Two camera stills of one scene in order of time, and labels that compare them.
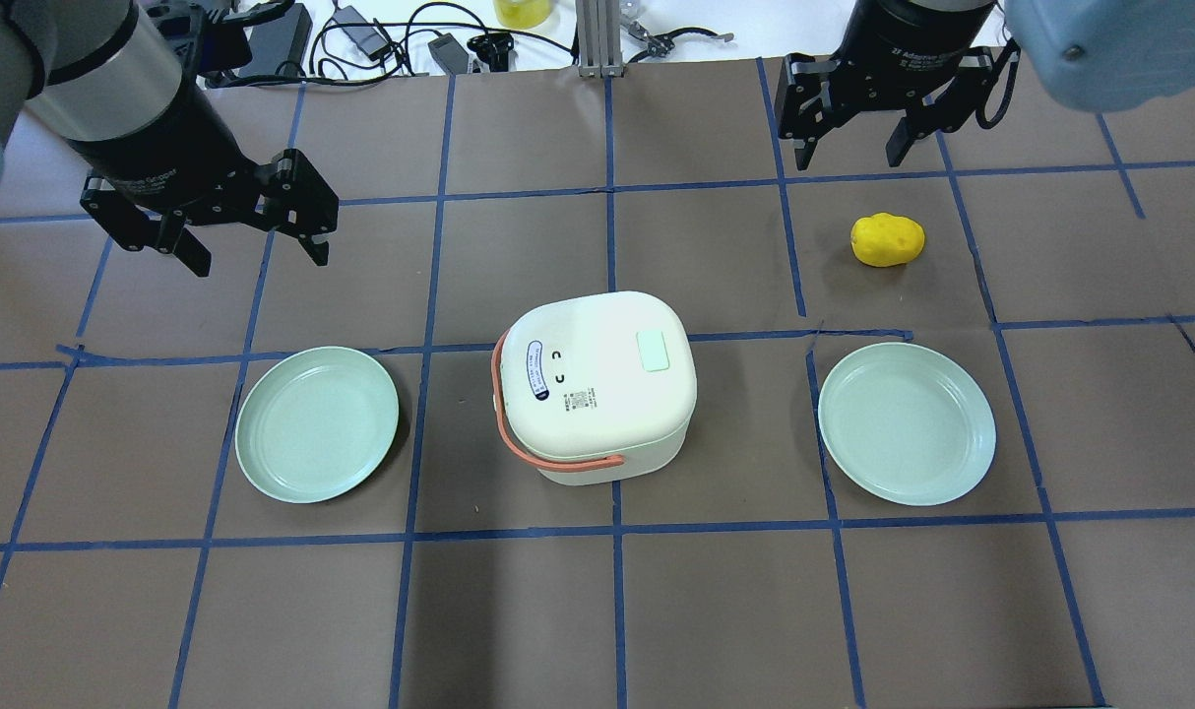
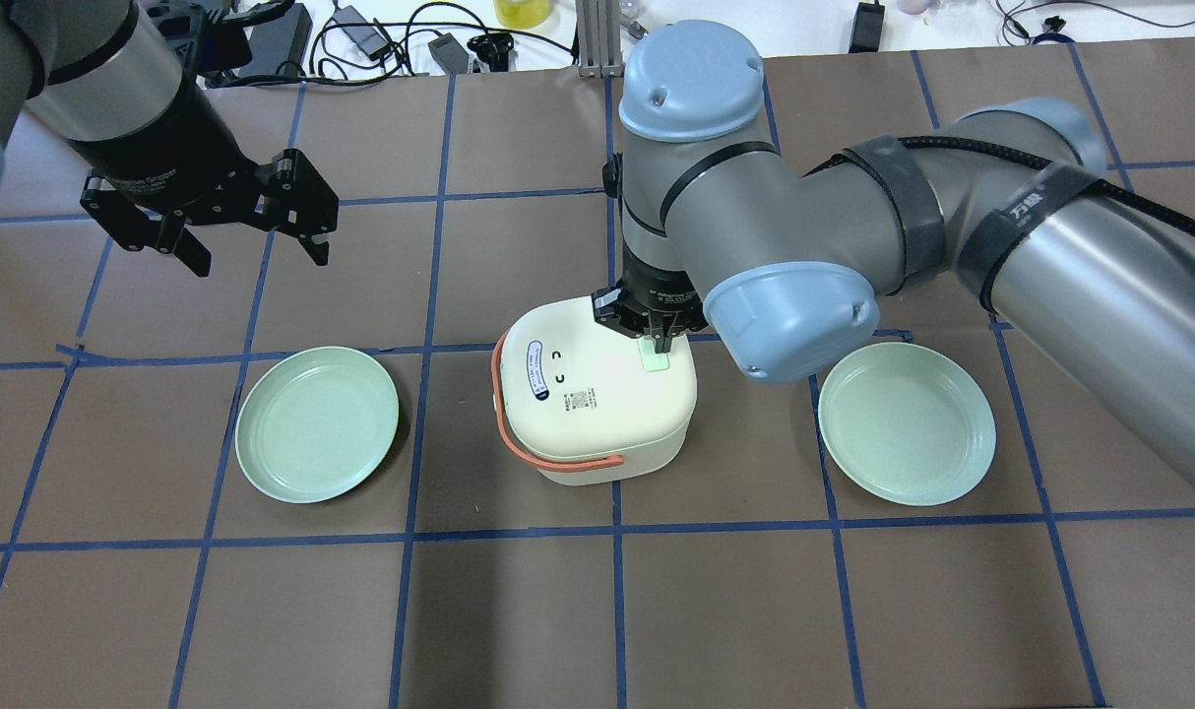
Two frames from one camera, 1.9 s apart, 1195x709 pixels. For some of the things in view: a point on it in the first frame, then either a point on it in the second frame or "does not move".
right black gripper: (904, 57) -> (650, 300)
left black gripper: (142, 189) does not move
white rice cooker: (599, 390) does not move
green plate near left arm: (315, 424) does not move
